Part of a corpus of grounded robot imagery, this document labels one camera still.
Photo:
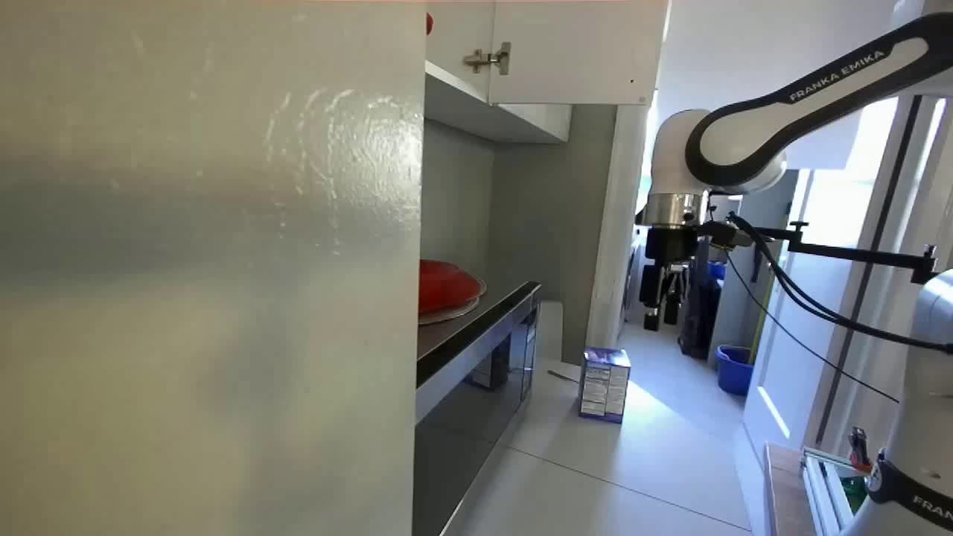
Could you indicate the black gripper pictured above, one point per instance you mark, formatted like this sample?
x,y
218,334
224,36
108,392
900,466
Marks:
x,y
666,274

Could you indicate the blue bin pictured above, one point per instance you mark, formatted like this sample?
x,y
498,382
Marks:
x,y
733,371

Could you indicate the metal cabinet hinge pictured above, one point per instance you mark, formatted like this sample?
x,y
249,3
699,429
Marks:
x,y
481,59

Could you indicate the stainless steel microwave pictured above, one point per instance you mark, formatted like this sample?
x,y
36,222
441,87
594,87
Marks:
x,y
472,382

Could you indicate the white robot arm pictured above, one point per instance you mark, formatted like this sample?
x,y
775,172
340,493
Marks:
x,y
737,149

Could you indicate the blue white carton box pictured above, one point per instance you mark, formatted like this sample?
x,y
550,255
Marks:
x,y
603,385

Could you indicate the robot mounting table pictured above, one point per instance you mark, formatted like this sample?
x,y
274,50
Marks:
x,y
807,493

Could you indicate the black camera on boom arm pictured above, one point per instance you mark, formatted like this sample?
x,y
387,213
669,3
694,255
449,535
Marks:
x,y
739,234

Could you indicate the large white panel foreground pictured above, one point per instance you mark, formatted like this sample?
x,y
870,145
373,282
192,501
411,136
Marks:
x,y
209,231

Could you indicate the white upper cabinet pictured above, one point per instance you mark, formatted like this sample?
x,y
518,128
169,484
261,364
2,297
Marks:
x,y
563,51

